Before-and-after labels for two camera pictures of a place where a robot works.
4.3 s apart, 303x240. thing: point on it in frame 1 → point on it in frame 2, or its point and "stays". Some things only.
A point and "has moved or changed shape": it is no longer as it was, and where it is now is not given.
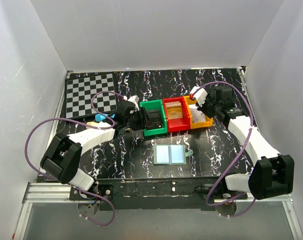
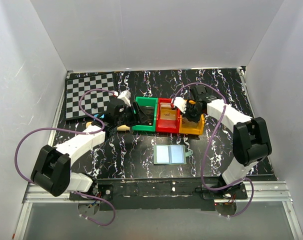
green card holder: (171, 154) stays
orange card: (174, 109) → (167, 113)
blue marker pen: (100, 117) stays
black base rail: (148, 193) stays
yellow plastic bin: (209, 120) has moved or changed shape
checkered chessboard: (80, 91) stays
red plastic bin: (175, 124) has moved or changed shape
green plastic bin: (154, 115) has moved or changed shape
